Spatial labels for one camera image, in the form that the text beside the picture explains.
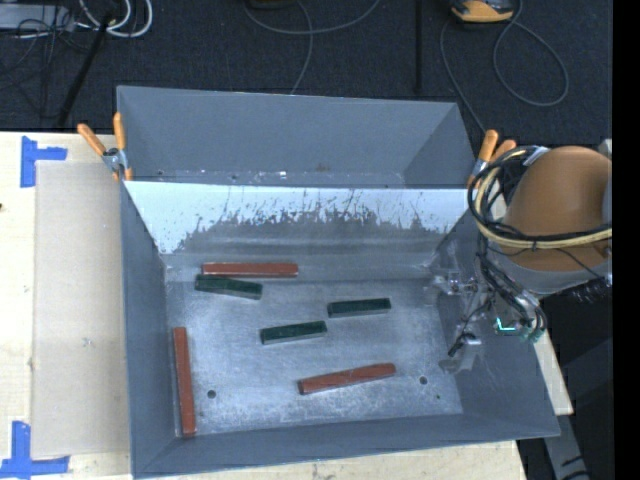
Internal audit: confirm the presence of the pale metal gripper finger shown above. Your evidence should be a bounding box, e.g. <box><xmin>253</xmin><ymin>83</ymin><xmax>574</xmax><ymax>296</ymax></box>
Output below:
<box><xmin>438</xmin><ymin>331</ymin><xmax>484</xmax><ymax>375</ymax></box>
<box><xmin>428</xmin><ymin>253</ymin><xmax>477</xmax><ymax>297</ymax></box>

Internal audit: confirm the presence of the dark green flat block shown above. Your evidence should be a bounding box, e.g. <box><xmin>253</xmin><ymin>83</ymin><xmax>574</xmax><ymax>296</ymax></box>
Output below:
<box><xmin>193</xmin><ymin>273</ymin><xmax>264</xmax><ymax>301</ymax></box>
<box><xmin>259</xmin><ymin>319</ymin><xmax>329</xmax><ymax>346</ymax></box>
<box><xmin>326</xmin><ymin>297</ymin><xmax>393</xmax><ymax>319</ymax></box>

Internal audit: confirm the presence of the red-brown flat block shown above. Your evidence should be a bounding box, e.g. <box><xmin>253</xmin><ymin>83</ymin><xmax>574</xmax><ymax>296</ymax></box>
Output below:
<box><xmin>297</xmin><ymin>362</ymin><xmax>398</xmax><ymax>396</ymax></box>
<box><xmin>171</xmin><ymin>325</ymin><xmax>198</xmax><ymax>438</ymax></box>
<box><xmin>201</xmin><ymin>261</ymin><xmax>300</xmax><ymax>279</ymax></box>

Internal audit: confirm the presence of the grey metal bin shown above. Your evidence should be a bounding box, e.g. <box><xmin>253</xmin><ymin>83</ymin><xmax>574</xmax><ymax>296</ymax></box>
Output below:
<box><xmin>115</xmin><ymin>84</ymin><xmax>563</xmax><ymax>480</ymax></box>

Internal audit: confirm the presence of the pale wood flat board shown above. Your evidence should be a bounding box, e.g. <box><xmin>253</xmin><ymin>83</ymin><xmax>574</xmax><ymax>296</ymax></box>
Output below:
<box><xmin>30</xmin><ymin>159</ymin><xmax>133</xmax><ymax>460</ymax></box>

